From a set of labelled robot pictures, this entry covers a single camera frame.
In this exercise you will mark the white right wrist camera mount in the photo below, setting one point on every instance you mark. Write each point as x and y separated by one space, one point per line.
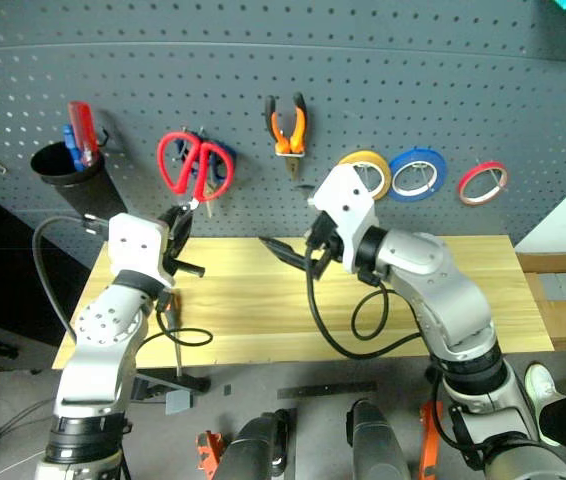
345 205

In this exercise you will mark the black flat bar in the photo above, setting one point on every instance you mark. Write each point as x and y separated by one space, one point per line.
328 390

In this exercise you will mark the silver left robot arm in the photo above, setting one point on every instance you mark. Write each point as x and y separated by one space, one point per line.
98 350

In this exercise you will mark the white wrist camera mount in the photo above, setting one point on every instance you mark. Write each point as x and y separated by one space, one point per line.
345 205
133 245

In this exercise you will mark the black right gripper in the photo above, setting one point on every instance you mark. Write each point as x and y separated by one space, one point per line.
325 237

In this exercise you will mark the orange floor bracket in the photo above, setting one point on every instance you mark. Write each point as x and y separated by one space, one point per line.
210 452
430 440

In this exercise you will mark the red tape roll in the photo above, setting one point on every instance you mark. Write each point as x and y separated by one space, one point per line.
463 182

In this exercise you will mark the orange black pliers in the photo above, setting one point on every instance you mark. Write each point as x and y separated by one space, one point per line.
283 140

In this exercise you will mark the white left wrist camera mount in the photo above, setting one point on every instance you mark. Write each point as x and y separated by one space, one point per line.
133 245

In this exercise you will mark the black cup holder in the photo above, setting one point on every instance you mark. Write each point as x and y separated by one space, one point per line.
80 192

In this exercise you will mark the black table foot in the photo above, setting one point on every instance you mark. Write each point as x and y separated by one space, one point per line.
173 385

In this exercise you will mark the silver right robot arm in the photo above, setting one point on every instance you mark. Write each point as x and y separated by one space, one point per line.
443 300

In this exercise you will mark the yellow tape roll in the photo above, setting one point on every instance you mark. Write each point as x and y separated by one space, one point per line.
382 167

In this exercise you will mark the dark rounded shape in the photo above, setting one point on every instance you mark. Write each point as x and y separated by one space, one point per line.
253 450
375 440

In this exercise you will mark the white shoe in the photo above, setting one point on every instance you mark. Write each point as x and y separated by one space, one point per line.
543 387

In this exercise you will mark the grey foam block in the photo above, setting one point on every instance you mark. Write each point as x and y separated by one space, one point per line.
563 287

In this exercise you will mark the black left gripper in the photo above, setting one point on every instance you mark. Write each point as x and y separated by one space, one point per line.
172 235

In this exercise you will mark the grey floor block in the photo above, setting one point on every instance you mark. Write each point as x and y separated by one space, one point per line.
179 402

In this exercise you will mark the blue tape roll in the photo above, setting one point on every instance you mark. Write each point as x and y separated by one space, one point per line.
415 155

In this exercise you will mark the brown cardboard box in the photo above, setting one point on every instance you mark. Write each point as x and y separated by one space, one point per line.
563 320

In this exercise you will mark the dark grey pegboard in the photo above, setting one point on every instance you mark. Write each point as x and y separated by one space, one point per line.
283 60

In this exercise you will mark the black peg hook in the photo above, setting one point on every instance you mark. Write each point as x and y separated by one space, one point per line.
104 137

